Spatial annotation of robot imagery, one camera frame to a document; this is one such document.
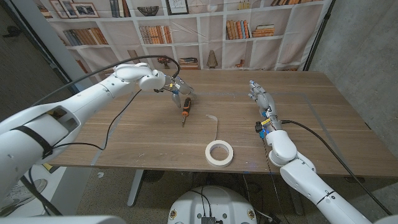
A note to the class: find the yellow black floor object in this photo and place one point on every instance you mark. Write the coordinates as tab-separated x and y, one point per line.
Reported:
48	167

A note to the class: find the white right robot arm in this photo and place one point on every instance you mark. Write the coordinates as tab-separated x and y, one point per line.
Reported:
304	180

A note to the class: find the black orange screwdriver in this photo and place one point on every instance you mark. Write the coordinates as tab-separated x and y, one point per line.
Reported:
186	109

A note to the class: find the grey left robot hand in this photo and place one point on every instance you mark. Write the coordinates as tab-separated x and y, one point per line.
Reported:
180	88

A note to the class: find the printed bookshelf backdrop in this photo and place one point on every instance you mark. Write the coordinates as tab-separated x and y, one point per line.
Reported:
211	34

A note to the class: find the black backdrop stand pole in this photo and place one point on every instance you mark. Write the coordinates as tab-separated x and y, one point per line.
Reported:
317	37

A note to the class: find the white robot torso base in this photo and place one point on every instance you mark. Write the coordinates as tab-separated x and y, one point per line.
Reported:
211	205

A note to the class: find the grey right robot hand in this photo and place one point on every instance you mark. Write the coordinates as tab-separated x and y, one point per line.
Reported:
264	102

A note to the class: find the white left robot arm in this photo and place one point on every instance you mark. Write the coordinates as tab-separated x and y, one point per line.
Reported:
77	102

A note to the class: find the white table leg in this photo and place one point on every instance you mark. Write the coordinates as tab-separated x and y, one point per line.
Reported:
135	186

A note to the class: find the white masking tape roll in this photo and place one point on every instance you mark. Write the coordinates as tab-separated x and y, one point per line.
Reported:
208	155

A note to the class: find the grey sneaker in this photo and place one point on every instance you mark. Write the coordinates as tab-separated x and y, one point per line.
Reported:
15	197

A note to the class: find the grey table leg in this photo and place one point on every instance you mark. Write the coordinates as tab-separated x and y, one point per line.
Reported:
292	199

